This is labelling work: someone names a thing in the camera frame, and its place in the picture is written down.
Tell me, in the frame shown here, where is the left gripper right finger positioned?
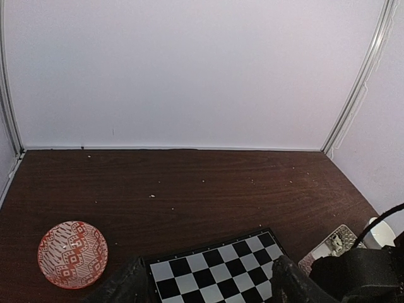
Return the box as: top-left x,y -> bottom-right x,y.
271,255 -> 338,303

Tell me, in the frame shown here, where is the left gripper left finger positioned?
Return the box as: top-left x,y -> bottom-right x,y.
83,256 -> 148,303

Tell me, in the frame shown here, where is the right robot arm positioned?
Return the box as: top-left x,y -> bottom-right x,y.
299,225 -> 403,302

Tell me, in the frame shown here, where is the white chess piece pile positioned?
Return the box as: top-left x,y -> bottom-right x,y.
331,234 -> 343,256

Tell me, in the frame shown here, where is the black white chessboard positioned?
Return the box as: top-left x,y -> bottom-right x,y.
146,229 -> 285,302

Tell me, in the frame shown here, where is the red patterned bowl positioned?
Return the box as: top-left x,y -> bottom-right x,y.
37,221 -> 108,290

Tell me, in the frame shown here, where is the pink plastic basket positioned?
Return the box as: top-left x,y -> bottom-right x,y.
298,224 -> 357,275

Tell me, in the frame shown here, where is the white ceramic bowl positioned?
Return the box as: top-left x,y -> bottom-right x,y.
362,221 -> 396,249

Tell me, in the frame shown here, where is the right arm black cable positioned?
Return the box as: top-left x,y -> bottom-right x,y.
352,203 -> 404,250

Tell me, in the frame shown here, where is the left aluminium frame post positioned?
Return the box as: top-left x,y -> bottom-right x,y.
0,0 -> 26,203

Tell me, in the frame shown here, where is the aluminium frame post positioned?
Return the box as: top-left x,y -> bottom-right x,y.
321,1 -> 400,159
0,0 -> 26,203

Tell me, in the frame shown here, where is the right aluminium frame post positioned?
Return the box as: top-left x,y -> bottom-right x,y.
321,1 -> 400,159

